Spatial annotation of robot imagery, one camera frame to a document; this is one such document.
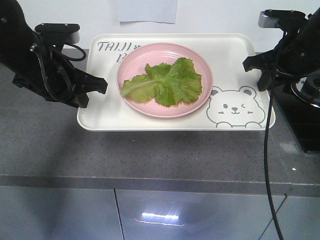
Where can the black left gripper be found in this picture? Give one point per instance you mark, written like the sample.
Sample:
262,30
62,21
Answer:
52,75

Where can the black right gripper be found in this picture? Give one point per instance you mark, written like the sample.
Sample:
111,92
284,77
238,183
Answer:
296,54

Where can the cream bear serving tray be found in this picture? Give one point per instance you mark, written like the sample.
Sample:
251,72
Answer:
229,101

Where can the pink round plate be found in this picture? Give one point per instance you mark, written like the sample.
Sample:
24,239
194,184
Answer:
154,54

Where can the green lettuce leaf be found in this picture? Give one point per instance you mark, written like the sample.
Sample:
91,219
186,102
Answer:
167,84

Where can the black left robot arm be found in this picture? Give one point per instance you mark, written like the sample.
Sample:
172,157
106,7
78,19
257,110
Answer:
16,36

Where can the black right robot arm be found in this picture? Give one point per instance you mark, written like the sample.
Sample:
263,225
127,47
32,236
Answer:
295,56

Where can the black gas stove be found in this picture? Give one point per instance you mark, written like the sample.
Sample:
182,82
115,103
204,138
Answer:
300,104

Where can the grey left cabinet door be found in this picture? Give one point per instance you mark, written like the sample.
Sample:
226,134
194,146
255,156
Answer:
32,213

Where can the grey cabinet door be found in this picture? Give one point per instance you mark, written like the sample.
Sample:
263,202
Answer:
170,215
32,213

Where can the grey middle cabinet door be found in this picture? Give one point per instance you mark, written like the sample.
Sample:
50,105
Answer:
170,215

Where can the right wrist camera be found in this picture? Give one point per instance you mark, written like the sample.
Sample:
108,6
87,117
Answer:
286,20

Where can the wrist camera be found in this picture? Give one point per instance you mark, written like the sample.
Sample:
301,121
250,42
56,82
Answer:
286,20
59,34

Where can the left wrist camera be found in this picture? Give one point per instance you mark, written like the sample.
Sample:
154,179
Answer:
59,34

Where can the white paper on wall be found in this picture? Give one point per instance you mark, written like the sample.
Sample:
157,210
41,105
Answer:
158,11

